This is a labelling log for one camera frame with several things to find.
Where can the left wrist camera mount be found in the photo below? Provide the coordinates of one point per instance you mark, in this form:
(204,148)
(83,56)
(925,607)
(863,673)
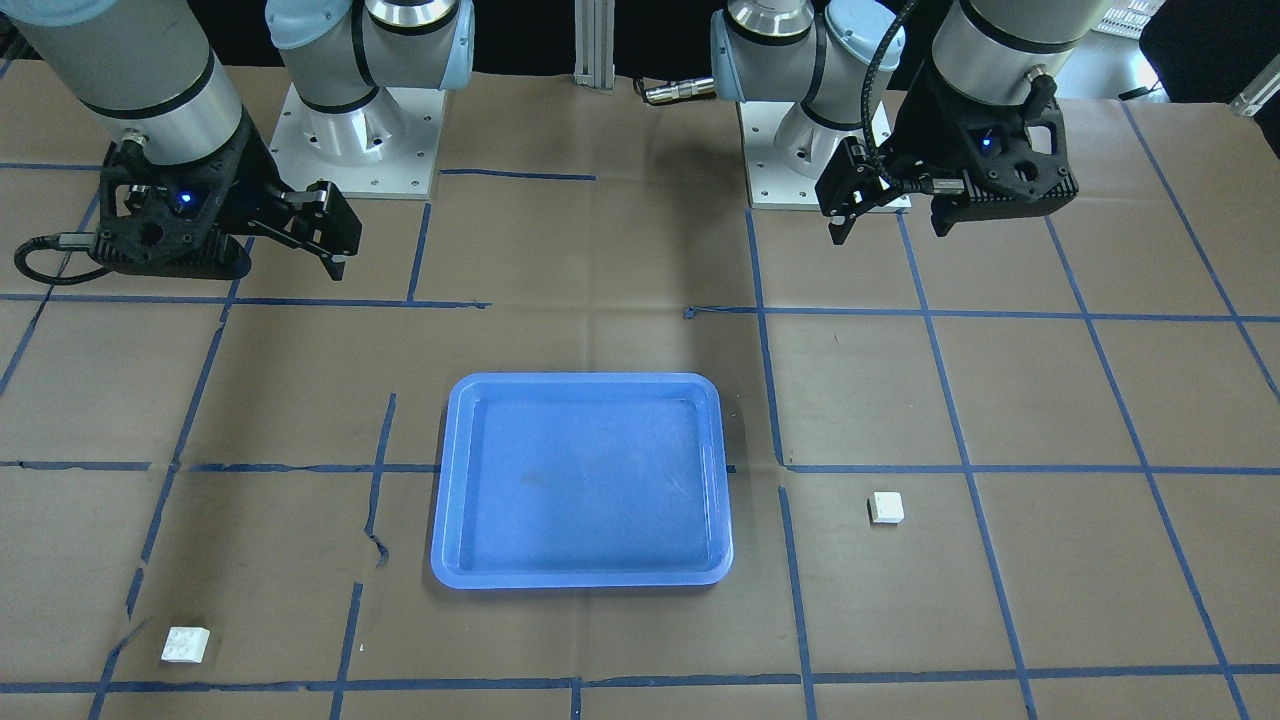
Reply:
(981,162)

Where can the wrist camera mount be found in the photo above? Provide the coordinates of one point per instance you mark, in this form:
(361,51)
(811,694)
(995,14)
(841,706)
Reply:
(163,220)
(981,162)

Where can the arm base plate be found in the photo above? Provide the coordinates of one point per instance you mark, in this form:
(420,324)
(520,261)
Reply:
(386,151)
(784,152)

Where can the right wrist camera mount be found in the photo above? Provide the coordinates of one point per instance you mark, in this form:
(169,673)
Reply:
(163,220)

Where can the white block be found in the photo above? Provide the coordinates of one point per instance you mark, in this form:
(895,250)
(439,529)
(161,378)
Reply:
(886,508)
(185,645)

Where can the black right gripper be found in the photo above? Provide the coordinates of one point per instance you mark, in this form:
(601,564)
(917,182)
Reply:
(255,172)

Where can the aluminium frame post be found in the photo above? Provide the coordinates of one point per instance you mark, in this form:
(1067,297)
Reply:
(593,32)

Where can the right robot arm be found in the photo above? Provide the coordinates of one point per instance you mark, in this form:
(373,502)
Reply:
(156,72)

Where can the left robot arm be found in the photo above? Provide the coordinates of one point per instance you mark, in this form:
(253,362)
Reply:
(836,62)

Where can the silver cable connector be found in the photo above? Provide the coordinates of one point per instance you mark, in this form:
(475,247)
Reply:
(672,93)

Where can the blue plastic tray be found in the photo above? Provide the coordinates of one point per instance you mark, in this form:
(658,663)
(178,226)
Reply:
(558,480)

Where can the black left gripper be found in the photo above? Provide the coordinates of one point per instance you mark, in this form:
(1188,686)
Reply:
(918,128)

